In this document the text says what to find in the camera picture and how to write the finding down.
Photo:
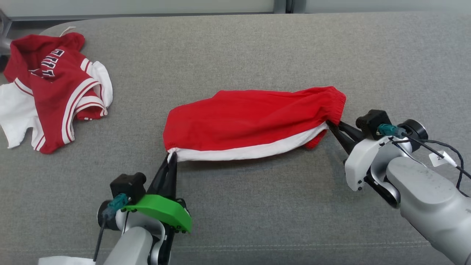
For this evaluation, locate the red and white Bulls jersey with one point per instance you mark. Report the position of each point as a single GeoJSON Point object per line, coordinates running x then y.
{"type": "Point", "coordinates": [55, 95]}

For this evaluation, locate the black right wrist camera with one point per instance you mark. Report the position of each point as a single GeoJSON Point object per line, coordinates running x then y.
{"type": "Point", "coordinates": [371, 121]}

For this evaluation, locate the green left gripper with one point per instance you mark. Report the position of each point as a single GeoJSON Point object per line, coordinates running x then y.
{"type": "Point", "coordinates": [165, 208]}

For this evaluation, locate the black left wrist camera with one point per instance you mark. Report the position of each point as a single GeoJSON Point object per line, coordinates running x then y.
{"type": "Point", "coordinates": [128, 186]}

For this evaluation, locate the red shorts with white stripe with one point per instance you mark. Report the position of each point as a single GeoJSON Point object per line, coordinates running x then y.
{"type": "Point", "coordinates": [250, 117]}

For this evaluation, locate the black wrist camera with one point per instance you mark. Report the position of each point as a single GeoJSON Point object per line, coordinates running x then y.
{"type": "Point", "coordinates": [128, 186]}
{"type": "Point", "coordinates": [371, 121]}

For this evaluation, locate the grey metal frame post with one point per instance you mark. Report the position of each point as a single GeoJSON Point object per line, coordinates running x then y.
{"type": "Point", "coordinates": [289, 5]}

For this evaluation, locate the grey fabric sofa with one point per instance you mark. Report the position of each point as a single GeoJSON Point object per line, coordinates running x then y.
{"type": "Point", "coordinates": [257, 44]}

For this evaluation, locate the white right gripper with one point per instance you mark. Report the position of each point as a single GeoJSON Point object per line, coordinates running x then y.
{"type": "Point", "coordinates": [358, 162]}

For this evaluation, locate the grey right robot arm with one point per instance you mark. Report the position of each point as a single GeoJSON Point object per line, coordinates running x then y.
{"type": "Point", "coordinates": [423, 191]}

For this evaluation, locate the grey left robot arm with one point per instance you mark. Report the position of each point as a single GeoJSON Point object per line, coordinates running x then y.
{"type": "Point", "coordinates": [128, 246]}

